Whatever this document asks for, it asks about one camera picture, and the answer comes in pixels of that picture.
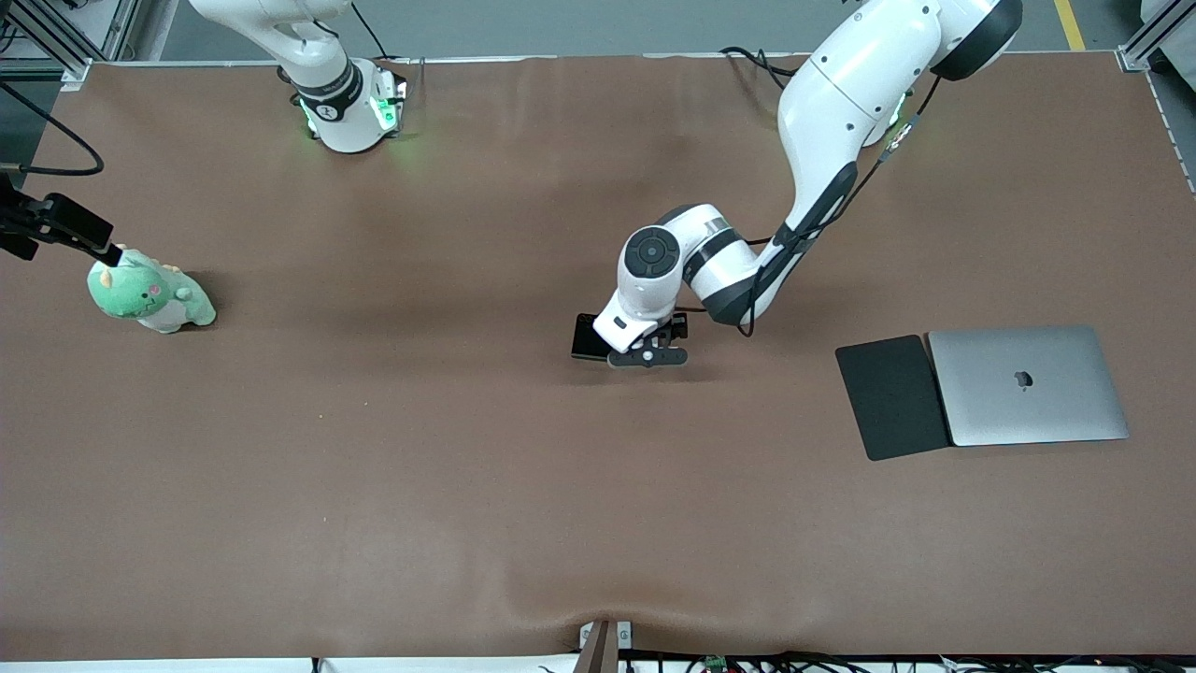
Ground black flip phone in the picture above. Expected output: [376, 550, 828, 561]
[571, 313, 610, 363]

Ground black mouse pad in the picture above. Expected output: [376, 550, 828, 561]
[834, 335, 954, 462]

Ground green dinosaur plush toy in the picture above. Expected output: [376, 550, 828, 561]
[87, 245, 218, 335]

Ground brown table cover mat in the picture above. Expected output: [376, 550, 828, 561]
[0, 51, 1196, 660]

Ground silver closed laptop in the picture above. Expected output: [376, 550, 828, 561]
[927, 324, 1130, 448]

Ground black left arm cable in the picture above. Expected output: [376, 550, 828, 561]
[677, 75, 945, 339]

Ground aluminium frame profile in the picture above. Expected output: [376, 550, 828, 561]
[0, 0, 94, 90]
[1117, 0, 1196, 71]

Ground grey frame leg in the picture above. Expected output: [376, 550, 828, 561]
[107, 0, 178, 62]

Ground black base cables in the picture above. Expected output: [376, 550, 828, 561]
[719, 45, 795, 90]

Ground metal bracket with brown post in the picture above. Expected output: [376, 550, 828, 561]
[577, 619, 634, 673]

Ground black base cable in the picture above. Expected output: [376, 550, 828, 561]
[350, 0, 426, 90]

